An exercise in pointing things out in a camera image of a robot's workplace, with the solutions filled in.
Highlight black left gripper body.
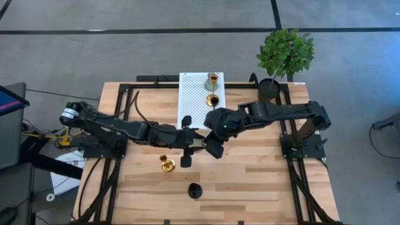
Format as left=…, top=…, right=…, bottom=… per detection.
left=168, top=114, right=194, bottom=169

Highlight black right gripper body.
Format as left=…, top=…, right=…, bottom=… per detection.
left=204, top=137, right=226, bottom=160

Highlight gold candlestick holder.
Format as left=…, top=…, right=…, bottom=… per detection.
left=159, top=154, right=176, bottom=173
left=205, top=73, right=221, bottom=108

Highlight white perforated metal shelf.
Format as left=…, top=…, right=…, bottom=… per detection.
left=176, top=72, right=228, bottom=141

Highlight black crossbar behind table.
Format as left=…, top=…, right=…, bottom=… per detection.
left=136, top=74, right=181, bottom=83

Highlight green plant in black pot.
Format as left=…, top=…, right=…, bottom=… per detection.
left=256, top=28, right=316, bottom=103

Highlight white paper sheet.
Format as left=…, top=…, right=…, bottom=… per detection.
left=49, top=149, right=87, bottom=196

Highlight black stand leg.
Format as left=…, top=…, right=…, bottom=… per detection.
left=20, top=137, right=84, bottom=181

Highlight black stand foot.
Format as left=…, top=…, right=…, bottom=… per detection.
left=371, top=111, right=400, bottom=131

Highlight grey desk unit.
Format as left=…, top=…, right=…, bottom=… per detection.
left=0, top=82, right=28, bottom=171

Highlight monitor with blue screen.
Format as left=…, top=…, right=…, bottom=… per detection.
left=0, top=84, right=31, bottom=116

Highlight black computer mouse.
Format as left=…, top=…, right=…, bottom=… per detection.
left=0, top=206, right=18, bottom=225

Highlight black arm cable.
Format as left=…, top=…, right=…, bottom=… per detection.
left=124, top=90, right=148, bottom=124

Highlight black aluminium rail frame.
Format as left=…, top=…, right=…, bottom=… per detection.
left=76, top=81, right=341, bottom=225

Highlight black cable over table edge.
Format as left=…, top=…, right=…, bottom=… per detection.
left=77, top=157, right=103, bottom=219

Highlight yellow cable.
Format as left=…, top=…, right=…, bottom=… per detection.
left=21, top=126, right=87, bottom=148

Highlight black floor cable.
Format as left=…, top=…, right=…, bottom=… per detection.
left=369, top=124, right=400, bottom=160

